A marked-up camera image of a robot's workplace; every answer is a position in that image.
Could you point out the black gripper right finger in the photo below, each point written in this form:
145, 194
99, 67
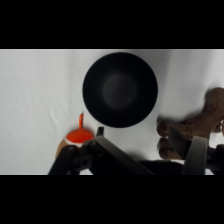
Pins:
196, 156

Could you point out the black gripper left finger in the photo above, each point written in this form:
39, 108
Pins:
110, 151

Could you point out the brown potato toy orange top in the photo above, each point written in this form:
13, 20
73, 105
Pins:
78, 136

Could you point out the black bowl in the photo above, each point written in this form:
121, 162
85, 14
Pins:
120, 90

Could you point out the brown plush animal toy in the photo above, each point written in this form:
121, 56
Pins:
206, 116

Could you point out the white tablecloth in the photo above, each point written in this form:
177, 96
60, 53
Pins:
33, 100

